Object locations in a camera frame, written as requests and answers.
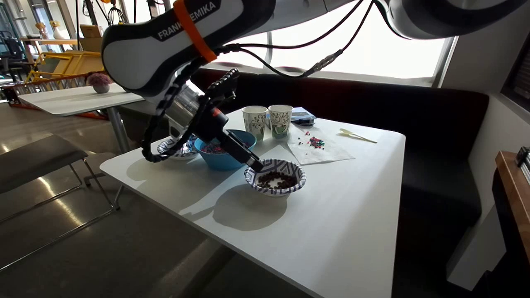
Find white plastic spoon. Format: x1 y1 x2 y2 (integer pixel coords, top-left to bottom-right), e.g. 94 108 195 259
338 130 378 145

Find paper cup near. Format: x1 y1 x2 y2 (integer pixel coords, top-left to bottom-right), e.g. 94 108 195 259
242 107 268 141

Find dark bench seat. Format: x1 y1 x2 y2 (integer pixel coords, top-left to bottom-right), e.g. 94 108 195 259
189 69 490 298

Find wooden shelf edge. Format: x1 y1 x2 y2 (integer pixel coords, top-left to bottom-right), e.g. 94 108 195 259
495 151 530 262

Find paper cup far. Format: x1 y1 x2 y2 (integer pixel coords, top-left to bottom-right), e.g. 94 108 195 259
268 105 292 140

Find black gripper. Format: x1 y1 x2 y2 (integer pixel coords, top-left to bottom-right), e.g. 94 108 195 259
192 70 263 170

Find patterned paper bowl with chocolate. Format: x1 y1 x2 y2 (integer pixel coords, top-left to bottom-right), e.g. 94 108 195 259
243 160 306 196

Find blue plastic bowl with candies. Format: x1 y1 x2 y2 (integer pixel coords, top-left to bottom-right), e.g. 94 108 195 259
194 130 257 171

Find patterned paper bowl far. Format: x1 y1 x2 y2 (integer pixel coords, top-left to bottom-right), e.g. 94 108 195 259
156 135 200 165

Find colourful sprinkles pile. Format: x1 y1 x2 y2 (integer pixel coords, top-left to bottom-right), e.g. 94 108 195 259
310 137 325 150

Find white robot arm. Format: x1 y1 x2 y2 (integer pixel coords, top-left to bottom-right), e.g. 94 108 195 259
101 0 525 170

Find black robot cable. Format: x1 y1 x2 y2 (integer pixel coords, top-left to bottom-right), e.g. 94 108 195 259
141 0 383 165

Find paper cup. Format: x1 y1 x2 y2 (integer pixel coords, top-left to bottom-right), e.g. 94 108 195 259
268 105 292 140
242 107 268 141

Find white square table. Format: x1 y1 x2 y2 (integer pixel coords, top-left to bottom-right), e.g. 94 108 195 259
101 120 406 298

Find white paper napkin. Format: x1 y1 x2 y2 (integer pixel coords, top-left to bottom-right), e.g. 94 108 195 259
287 128 353 166

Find grey chair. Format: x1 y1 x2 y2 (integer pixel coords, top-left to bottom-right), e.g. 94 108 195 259
0 137 119 272

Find yellow cart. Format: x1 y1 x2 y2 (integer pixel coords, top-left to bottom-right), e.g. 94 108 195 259
28 52 104 82

